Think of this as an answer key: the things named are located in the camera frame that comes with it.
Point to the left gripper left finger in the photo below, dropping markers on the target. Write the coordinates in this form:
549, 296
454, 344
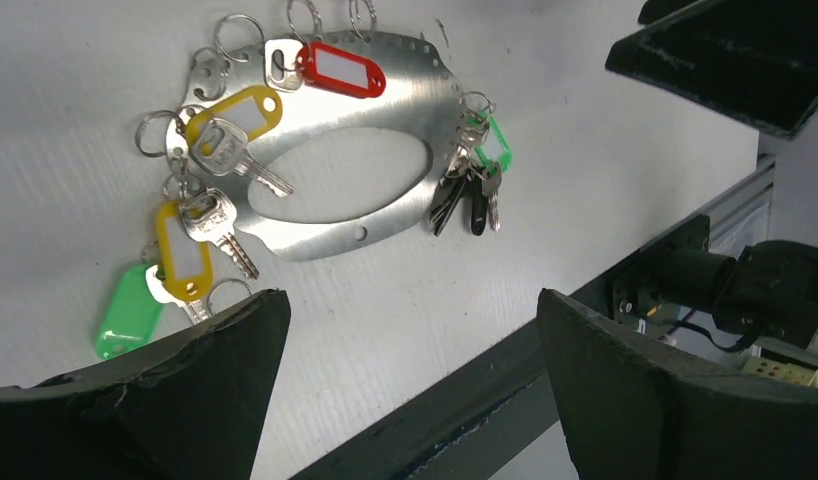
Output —
189, 406

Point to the large keyring with keys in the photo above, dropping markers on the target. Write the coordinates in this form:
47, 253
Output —
245, 108

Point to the green tagged key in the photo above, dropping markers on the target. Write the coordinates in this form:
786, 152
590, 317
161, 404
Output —
135, 308

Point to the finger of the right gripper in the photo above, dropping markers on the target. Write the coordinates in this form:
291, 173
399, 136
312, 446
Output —
755, 62

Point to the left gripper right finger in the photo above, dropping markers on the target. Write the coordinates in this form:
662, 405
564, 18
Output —
634, 408

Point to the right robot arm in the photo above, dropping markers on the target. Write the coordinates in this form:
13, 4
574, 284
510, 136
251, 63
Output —
769, 290

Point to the cream perforated basket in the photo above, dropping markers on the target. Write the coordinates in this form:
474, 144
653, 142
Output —
785, 372

